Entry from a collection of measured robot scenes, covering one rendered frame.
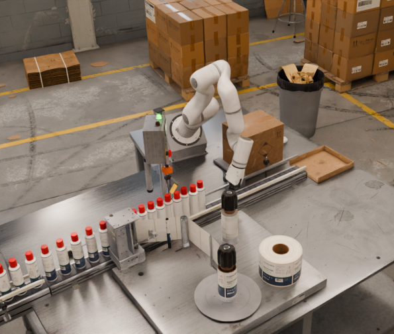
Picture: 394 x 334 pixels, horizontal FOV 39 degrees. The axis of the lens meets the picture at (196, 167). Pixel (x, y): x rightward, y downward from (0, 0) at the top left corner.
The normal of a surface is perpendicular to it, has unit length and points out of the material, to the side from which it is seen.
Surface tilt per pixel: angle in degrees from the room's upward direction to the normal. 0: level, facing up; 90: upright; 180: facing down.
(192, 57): 90
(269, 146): 90
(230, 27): 90
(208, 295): 0
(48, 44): 90
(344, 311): 3
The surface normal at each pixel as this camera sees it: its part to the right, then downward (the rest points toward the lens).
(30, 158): -0.04, -0.84
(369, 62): 0.46, 0.46
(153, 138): -0.02, 0.54
